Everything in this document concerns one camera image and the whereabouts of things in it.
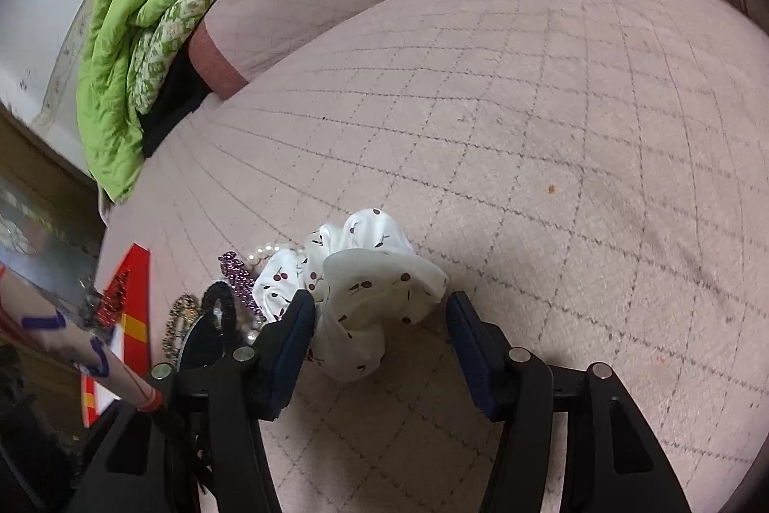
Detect pearl bracelet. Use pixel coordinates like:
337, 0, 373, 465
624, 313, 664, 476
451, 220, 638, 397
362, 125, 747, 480
240, 244, 304, 349

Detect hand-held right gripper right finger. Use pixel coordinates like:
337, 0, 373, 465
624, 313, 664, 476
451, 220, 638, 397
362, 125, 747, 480
446, 290, 692, 513

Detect red beaded jewellery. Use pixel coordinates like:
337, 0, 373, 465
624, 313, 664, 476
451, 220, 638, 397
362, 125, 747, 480
96, 269, 130, 330

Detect white cherry print scrunchie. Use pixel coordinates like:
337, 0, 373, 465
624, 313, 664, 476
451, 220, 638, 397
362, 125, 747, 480
252, 208, 450, 383

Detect black cloth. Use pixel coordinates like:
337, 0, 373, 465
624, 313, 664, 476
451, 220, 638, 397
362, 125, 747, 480
141, 47, 211, 159

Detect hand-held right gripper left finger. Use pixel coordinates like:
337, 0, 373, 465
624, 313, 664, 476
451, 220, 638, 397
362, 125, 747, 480
69, 289, 317, 513

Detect red and white tray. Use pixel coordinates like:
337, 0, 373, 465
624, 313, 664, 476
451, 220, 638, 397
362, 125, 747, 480
81, 242, 151, 426

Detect bright green quilt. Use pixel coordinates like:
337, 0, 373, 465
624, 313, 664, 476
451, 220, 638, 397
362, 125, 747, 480
77, 0, 211, 201

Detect pink quilted bedspread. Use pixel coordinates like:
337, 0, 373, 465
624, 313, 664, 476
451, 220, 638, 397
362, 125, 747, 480
96, 0, 769, 513

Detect dark sparkly hair clip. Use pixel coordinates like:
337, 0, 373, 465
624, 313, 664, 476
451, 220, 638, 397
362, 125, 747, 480
77, 278, 104, 334

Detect gold hair clip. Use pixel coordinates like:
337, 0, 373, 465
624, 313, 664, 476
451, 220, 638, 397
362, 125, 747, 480
162, 293, 202, 363

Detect purple rhinestone hair clip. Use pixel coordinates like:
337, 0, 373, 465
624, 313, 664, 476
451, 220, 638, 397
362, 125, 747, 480
217, 251, 265, 318

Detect wooden cabinet with glass door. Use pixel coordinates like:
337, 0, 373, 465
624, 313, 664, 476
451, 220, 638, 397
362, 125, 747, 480
0, 101, 106, 430

